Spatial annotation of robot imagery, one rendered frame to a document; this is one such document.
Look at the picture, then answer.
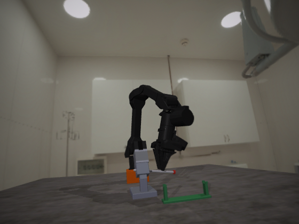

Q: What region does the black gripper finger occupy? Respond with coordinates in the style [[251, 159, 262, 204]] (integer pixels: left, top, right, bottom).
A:
[[153, 149, 161, 169], [158, 149, 176, 171]]

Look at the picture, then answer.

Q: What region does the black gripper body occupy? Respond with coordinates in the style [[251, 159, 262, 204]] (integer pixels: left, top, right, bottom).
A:
[[151, 125, 182, 152]]

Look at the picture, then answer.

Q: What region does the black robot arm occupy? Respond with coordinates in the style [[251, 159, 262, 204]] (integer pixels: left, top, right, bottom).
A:
[[124, 85, 194, 170]]

